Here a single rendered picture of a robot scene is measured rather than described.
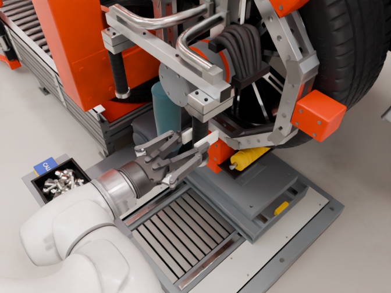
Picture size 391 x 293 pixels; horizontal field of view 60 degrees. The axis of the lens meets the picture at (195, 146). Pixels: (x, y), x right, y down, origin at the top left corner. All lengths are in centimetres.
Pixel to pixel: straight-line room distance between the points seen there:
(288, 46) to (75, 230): 55
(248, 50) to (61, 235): 49
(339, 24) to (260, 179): 84
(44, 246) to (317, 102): 63
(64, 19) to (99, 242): 77
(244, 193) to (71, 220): 92
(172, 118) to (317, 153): 106
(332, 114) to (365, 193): 110
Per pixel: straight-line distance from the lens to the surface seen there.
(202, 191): 151
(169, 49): 78
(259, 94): 105
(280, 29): 77
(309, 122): 82
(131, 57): 135
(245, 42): 71
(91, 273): 53
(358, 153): 204
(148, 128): 141
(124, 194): 66
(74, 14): 118
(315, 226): 158
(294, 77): 79
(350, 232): 172
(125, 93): 102
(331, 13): 80
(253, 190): 144
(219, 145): 112
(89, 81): 129
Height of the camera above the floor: 140
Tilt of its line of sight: 48 degrees down
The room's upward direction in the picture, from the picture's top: straight up
